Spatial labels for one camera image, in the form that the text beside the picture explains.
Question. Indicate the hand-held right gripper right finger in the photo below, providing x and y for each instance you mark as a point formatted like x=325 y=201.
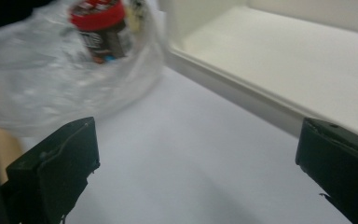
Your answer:
x=345 y=168

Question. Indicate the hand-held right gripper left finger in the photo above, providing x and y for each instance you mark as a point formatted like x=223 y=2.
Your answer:
x=56 y=168

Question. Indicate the clear plastic bag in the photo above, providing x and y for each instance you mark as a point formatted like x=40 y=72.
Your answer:
x=28 y=87

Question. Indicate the red-lidded can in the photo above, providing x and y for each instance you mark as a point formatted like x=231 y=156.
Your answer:
x=102 y=34

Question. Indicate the white plastic box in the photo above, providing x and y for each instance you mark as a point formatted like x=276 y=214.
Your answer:
x=276 y=62

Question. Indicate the yellow banana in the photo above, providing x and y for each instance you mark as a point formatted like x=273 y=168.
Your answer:
x=134 y=18

